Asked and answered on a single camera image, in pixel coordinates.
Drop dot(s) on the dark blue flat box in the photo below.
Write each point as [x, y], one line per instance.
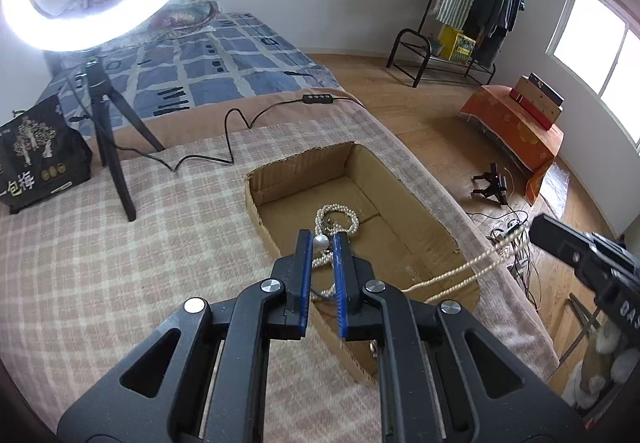
[547, 90]

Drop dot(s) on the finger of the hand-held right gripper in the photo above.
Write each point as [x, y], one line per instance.
[575, 243]

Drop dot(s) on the small black floor tripod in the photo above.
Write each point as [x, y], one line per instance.
[495, 185]

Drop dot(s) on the yellow box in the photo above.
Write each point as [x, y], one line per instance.
[457, 45]

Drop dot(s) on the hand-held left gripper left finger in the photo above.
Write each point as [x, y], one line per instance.
[306, 273]

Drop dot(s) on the tan cardboard box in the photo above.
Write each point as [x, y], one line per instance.
[537, 108]

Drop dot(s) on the red flat box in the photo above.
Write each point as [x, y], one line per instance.
[530, 110]

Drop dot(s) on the white fluffy slippers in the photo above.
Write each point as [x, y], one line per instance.
[607, 343]

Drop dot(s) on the black snack bag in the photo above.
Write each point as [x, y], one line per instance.
[45, 158]

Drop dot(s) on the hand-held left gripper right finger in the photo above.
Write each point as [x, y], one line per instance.
[340, 283]

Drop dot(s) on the orange cloth covered table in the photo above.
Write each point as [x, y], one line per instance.
[515, 138]

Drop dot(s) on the blue patterned bedsheet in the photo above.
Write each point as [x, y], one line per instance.
[225, 58]

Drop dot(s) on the window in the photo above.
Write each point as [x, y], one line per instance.
[585, 38]

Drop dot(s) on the black clothes rack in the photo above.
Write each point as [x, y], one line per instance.
[405, 50]

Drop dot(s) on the dark hanging clothes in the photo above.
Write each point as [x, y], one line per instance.
[492, 3]

